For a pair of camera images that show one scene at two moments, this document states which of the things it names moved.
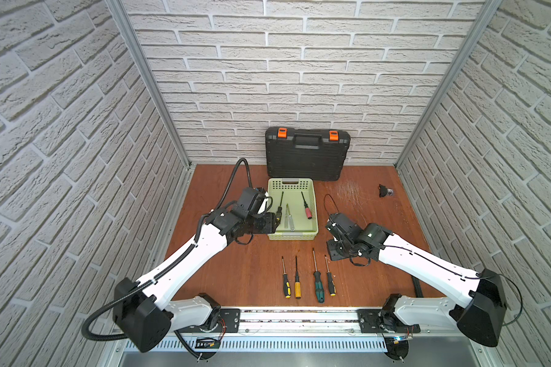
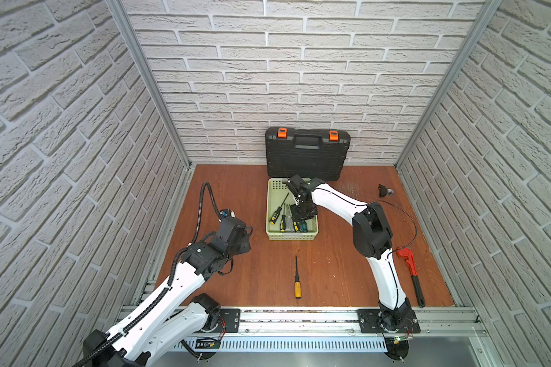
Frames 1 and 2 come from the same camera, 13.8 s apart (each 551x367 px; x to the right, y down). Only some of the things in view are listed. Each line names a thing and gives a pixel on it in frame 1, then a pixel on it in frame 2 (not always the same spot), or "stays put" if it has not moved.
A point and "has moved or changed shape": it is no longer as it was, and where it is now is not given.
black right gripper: x=333 y=254 → x=298 y=215
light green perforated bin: x=294 y=202 stays put
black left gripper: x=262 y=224 → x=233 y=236
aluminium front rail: x=310 y=321 stays put
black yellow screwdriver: x=287 y=287 → x=282 y=225
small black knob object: x=383 y=191 stays put
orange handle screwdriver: x=298 y=288 stays put
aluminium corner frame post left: x=150 y=76 stays put
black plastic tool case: x=319 y=154 stays put
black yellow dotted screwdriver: x=279 y=212 has moved or changed shape
